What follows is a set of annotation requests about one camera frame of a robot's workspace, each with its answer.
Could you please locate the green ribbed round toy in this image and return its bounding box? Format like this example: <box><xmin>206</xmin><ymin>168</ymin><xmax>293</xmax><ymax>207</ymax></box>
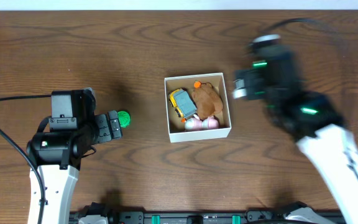
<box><xmin>117</xmin><ymin>111</ymin><xmax>131</xmax><ymax>128</ymax></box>

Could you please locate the brown plush bear toy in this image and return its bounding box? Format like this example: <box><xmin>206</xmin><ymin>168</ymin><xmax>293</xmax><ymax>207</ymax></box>
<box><xmin>191</xmin><ymin>81</ymin><xmax>223</xmax><ymax>119</ymax></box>

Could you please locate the pink white plush toy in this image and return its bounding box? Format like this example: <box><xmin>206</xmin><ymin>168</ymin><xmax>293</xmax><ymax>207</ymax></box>
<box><xmin>181</xmin><ymin>114</ymin><xmax>219</xmax><ymax>131</ymax></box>

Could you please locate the yellow grey toy truck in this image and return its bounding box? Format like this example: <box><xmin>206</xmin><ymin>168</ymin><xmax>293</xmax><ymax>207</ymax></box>
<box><xmin>168</xmin><ymin>88</ymin><xmax>197</xmax><ymax>119</ymax></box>

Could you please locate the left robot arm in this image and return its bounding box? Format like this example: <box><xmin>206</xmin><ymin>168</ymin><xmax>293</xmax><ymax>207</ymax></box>
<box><xmin>27</xmin><ymin>110</ymin><xmax>122</xmax><ymax>223</ymax></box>

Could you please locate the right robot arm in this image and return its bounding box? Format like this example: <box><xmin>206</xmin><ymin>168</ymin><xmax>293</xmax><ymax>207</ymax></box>
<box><xmin>233</xmin><ymin>68</ymin><xmax>358</xmax><ymax>223</ymax></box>

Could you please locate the white cardboard box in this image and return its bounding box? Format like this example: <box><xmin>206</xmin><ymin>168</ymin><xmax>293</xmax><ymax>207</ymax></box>
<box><xmin>164</xmin><ymin>72</ymin><xmax>231</xmax><ymax>143</ymax></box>

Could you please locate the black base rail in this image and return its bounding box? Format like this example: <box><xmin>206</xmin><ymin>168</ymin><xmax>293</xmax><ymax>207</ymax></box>
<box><xmin>68</xmin><ymin>202</ymin><xmax>346</xmax><ymax>224</ymax></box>

